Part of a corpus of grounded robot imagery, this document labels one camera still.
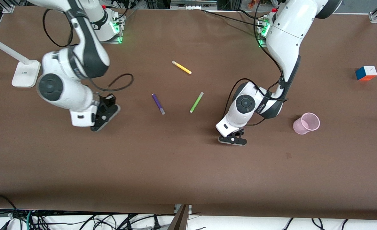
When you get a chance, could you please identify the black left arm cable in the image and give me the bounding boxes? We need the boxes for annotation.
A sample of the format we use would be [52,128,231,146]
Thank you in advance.
[223,0,289,127]

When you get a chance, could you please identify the silver table edge bracket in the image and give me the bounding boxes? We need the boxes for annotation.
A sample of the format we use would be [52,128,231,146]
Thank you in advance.
[174,204,192,215]

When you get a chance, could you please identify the purple marker pen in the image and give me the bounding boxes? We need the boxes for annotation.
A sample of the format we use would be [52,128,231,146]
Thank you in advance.
[152,93,166,115]

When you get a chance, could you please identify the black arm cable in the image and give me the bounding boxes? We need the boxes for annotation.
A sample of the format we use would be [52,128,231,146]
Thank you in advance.
[223,0,289,127]
[42,9,134,92]

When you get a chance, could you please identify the brown table cover sheet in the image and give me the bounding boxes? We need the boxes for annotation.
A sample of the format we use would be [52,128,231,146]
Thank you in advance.
[0,6,377,221]

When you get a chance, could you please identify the black cable with plug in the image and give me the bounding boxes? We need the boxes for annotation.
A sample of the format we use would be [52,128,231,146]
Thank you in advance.
[112,214,162,230]

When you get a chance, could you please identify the translucent pink plastic cup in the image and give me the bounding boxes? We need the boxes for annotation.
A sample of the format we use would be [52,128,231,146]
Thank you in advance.
[293,112,320,135]

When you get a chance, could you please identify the brown wooden post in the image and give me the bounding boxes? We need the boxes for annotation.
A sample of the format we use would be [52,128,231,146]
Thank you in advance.
[168,204,189,230]

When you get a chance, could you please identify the short black table cable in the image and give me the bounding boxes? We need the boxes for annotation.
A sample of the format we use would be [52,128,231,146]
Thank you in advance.
[236,9,262,20]

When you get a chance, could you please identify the long black table cable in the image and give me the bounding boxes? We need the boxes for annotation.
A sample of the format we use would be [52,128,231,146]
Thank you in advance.
[201,9,267,27]

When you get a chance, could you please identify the yellow marker pen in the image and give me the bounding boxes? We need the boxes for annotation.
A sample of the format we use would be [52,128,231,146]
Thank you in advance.
[172,60,192,75]

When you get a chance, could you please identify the white stand with slanted pole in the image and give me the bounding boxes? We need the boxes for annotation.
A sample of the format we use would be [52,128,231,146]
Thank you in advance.
[0,32,41,88]

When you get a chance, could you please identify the green marker pen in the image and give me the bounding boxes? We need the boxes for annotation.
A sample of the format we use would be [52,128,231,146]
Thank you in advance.
[189,92,204,113]

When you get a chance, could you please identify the colourful puzzle cube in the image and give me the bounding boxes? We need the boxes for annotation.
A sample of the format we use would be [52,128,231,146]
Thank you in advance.
[355,65,377,81]

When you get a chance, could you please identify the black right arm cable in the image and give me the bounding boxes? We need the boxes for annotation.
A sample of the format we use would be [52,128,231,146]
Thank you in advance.
[42,9,134,92]

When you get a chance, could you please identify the aluminium frame bar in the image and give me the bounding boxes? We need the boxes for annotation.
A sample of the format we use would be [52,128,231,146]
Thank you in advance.
[170,0,218,10]

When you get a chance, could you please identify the thick black floor cable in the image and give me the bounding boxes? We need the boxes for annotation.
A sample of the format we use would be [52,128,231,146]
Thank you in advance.
[0,193,18,221]

